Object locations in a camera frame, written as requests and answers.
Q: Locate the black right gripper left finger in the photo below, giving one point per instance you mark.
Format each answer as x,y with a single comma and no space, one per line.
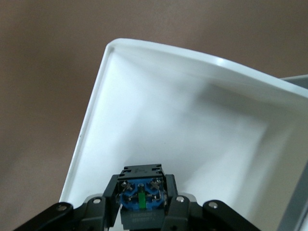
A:
81,216

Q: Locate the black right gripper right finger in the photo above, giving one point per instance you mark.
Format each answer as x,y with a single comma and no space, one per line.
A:
192,216

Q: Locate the yellow push button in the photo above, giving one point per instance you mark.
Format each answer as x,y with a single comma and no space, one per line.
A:
142,187

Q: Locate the white plastic bin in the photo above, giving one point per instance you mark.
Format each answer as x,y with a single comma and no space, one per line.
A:
168,108

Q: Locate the white drawer cabinet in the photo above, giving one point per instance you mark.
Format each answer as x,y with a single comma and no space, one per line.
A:
300,81

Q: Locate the brown table mat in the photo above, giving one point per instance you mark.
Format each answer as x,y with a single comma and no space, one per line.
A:
36,72

